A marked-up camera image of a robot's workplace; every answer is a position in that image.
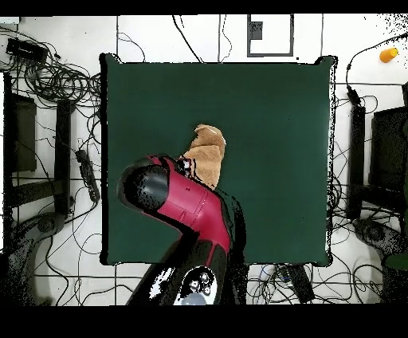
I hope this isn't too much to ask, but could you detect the long black power strip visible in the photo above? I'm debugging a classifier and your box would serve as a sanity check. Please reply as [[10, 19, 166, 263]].
[[75, 149, 101, 202]]

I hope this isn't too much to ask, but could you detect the black metal frame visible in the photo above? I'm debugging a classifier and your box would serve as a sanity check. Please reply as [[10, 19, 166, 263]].
[[345, 82, 408, 221], [2, 73, 76, 218]]

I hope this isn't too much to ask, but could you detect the orange terry towel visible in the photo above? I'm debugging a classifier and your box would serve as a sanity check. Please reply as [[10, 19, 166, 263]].
[[182, 124, 227, 191]]

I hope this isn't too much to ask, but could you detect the orange plastic cup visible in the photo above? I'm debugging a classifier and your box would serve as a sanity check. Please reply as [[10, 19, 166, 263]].
[[379, 46, 400, 64]]

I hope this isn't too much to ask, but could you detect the flat black box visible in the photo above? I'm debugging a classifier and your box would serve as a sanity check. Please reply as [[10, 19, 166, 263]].
[[5, 37, 49, 63]]

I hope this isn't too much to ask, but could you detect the coiled black cable bundle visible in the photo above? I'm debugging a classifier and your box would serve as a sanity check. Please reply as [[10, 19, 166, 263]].
[[0, 28, 103, 108]]

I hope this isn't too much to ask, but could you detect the grey rectangular floor frame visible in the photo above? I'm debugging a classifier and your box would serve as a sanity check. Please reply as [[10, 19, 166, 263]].
[[246, 14, 295, 58]]

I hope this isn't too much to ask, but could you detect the dark green tablecloth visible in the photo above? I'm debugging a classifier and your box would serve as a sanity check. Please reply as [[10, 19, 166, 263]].
[[99, 52, 339, 267]]

